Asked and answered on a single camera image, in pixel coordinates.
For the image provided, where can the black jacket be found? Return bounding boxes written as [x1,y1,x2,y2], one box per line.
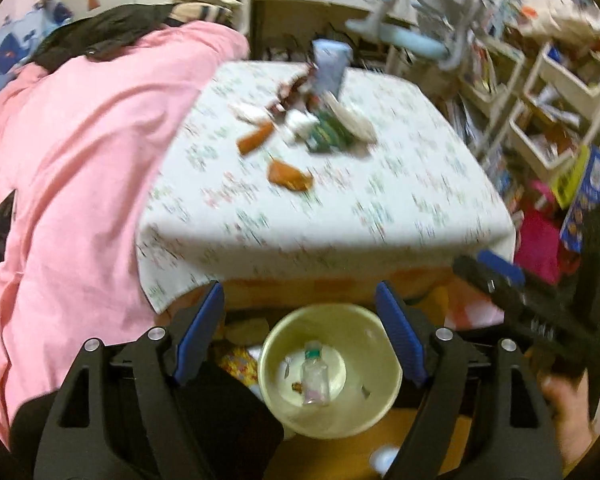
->
[31,3,175,74]

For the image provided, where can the small orange peel piece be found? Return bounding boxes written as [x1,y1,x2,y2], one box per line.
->
[268,159,313,192]

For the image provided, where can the blue milk carton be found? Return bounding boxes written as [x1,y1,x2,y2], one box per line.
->
[312,38,353,96]

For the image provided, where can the yellow trash bin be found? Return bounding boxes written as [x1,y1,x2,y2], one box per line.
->
[258,304,403,440]

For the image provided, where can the floral bed sheet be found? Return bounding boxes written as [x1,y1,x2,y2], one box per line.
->
[136,62,516,312]

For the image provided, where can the red white snack wrapper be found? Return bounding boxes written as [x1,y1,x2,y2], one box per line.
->
[266,65,315,120]

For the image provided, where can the person's right hand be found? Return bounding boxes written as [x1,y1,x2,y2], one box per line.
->
[538,372,595,474]

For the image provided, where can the pink duvet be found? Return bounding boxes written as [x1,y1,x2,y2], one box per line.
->
[0,22,249,439]

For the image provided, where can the clear plastic bottle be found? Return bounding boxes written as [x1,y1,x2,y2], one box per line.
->
[301,341,330,406]

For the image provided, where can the white book rack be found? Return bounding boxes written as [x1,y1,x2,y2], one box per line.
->
[460,38,600,181]

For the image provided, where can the striped beige pillow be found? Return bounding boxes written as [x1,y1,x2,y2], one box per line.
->
[164,2,233,26]

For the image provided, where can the green snack packet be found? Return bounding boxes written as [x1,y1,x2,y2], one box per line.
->
[306,110,355,154]

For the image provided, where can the blue grey desk chair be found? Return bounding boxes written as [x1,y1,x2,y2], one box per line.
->
[346,0,482,72]

